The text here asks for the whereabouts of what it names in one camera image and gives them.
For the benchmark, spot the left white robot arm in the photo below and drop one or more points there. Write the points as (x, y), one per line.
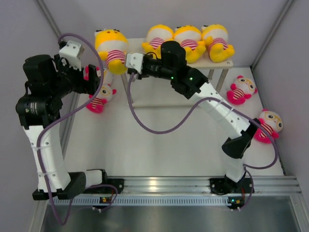
(49, 80)

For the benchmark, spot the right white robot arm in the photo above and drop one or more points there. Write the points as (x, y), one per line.
(195, 86)

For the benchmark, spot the aluminium frame post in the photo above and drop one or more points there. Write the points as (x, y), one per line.
(47, 15)
(270, 36)

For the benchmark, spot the pink toy right glasses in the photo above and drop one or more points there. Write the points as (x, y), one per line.
(272, 123)

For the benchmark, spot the left aluminium frame post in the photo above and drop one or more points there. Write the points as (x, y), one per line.
(47, 15)

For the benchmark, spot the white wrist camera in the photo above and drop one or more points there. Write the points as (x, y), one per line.
(72, 51)
(134, 61)

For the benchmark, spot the right aluminium frame post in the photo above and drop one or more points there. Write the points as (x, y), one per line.
(270, 36)

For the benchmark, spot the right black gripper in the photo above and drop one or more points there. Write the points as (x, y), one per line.
(142, 76)

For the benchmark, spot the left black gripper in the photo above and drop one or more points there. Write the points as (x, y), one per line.
(84, 86)

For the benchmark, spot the pink toy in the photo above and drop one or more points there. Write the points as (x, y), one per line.
(104, 96)
(241, 90)
(108, 76)

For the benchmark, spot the aluminium front rail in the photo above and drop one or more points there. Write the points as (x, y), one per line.
(265, 185)

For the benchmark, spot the grey slotted cable duct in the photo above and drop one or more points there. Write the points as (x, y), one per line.
(130, 200)

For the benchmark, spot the white two-tier shelf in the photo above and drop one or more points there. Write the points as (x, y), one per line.
(152, 92)

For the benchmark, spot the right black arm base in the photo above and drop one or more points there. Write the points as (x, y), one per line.
(224, 185)

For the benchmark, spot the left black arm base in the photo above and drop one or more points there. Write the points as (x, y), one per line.
(119, 183)

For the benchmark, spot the pink toy top left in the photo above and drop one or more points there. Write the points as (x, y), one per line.
(108, 76)

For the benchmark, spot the pink toy top right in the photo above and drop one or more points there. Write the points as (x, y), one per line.
(241, 90)

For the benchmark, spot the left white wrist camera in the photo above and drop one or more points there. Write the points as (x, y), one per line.
(72, 51)

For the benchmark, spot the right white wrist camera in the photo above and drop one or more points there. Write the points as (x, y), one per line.
(134, 61)

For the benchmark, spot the yellow toy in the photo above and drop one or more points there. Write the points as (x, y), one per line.
(156, 36)
(215, 37)
(112, 47)
(190, 38)

